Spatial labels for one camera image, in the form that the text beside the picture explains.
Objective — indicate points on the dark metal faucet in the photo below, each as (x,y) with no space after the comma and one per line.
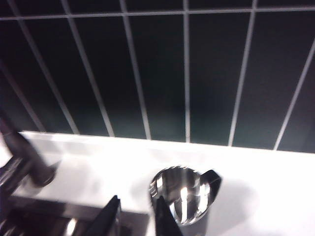
(29,152)

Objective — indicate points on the black steel mug with logo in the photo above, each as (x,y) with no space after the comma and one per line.
(187,191)

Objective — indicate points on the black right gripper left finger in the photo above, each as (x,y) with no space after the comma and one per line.
(105,218)

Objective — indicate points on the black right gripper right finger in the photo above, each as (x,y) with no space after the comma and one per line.
(167,218)

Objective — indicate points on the black kitchen sink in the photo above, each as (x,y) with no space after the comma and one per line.
(61,214)

